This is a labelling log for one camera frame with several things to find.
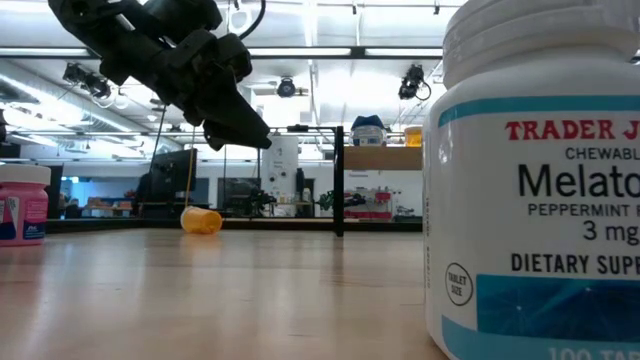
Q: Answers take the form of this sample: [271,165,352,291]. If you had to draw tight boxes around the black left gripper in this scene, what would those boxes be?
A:
[99,28,274,152]

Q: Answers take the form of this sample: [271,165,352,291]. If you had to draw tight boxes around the orange pill bottle white cap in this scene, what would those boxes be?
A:
[403,125,424,148]
[179,205,224,236]

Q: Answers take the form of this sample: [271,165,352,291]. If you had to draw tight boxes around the white jar blue lid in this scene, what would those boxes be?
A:
[349,114,388,148]

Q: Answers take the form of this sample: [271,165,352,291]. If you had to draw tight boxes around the white Trader Joe's melatonin bottle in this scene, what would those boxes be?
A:
[422,0,640,360]

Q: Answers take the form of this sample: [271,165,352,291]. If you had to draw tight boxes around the black shelf side panel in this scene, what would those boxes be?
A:
[332,125,346,238]

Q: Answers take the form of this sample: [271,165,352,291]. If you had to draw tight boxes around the wooden shelf board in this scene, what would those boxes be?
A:
[342,145,424,172]

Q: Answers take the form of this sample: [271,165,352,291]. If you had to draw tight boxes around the black background monitor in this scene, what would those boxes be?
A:
[149,148,199,196]
[48,164,65,220]

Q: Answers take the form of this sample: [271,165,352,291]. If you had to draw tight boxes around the white background cabinet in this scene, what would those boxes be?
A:
[260,134,300,204]

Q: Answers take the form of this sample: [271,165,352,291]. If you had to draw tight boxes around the red storage bins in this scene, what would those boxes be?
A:
[344,187,424,221]

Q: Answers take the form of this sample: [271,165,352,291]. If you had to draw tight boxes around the black ceiling-mounted camera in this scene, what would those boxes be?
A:
[398,63,432,101]
[276,75,299,99]
[62,62,114,101]

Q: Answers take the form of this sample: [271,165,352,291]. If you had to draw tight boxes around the black left wrist camera cable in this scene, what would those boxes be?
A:
[238,0,267,41]

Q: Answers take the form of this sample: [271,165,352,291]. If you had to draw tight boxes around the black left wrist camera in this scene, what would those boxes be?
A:
[144,0,224,32]

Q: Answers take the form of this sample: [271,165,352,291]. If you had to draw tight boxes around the black aluminium table frame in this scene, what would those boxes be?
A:
[45,124,424,234]

